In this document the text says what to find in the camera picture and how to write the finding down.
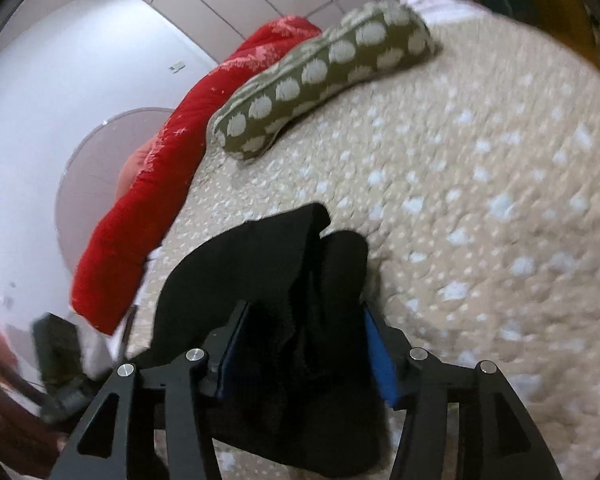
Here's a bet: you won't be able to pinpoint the black pants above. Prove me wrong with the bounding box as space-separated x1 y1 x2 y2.
147 203 384 478

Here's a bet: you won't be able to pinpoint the red long bolster quilt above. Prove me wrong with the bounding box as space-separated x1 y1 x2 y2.
70 15 322 336

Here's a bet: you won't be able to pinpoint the round white headboard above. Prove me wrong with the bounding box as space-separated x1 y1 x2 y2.
55 107 172 273

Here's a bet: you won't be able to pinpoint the beige dotted bed quilt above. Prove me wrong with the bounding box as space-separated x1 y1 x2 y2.
129 15 600 479

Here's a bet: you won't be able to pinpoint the pink pillow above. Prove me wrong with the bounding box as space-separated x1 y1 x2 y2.
114 139 154 200

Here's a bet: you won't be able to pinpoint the olive patterned pillow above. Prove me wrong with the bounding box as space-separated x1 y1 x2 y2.
207 1 438 160

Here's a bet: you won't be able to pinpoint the white bed sheet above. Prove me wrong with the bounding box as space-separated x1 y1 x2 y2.
400 0 486 26

